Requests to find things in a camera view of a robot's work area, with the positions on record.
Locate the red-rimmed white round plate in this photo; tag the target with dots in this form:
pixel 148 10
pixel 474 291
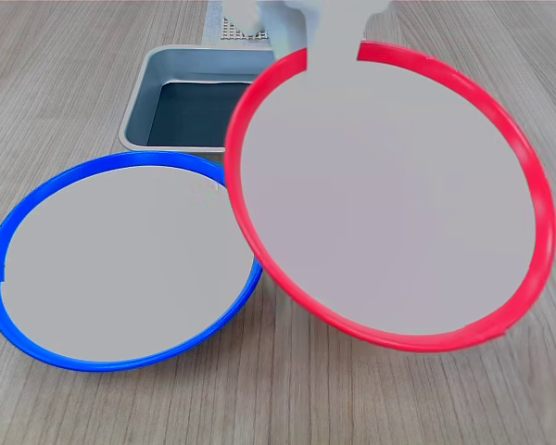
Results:
pixel 389 199

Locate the pale perforated plate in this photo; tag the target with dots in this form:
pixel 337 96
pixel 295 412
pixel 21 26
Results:
pixel 234 32

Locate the clear tape strip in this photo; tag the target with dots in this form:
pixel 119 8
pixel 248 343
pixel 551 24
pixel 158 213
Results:
pixel 213 23

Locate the black mat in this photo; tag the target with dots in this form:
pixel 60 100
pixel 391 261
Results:
pixel 190 116

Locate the steel tray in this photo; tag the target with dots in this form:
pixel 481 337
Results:
pixel 139 116

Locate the blue-rimmed white round plate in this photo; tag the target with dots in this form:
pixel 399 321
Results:
pixel 120 264

